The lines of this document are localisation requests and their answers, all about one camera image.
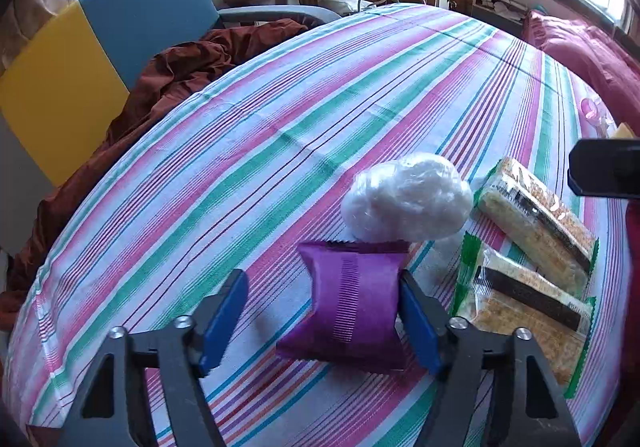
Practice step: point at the white plastic bag ball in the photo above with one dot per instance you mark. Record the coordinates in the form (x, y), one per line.
(405, 197)

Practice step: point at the small yellow packet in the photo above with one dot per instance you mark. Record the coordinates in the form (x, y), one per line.
(621, 131)

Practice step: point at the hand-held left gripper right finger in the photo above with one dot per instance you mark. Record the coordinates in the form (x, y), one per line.
(417, 322)

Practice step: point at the pink pillow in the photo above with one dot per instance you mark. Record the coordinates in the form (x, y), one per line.
(580, 44)

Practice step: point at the purple snack packet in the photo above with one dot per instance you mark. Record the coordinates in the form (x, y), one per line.
(350, 302)

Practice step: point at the grey bed rail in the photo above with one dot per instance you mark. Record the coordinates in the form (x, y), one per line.
(280, 13)

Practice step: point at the maroon blanket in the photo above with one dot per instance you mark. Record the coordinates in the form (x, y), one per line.
(165, 72)

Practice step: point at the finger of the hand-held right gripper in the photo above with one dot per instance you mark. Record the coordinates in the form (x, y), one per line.
(597, 169)

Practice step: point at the grey yellow blue headboard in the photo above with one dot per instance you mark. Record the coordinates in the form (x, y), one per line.
(100, 42)

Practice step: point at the wrapped cake packet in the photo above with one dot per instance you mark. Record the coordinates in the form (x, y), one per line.
(525, 317)
(535, 222)

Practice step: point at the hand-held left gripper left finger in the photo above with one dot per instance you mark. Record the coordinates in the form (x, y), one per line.
(225, 322)

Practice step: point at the small pink plastic item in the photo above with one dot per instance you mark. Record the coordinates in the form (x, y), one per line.
(592, 109)

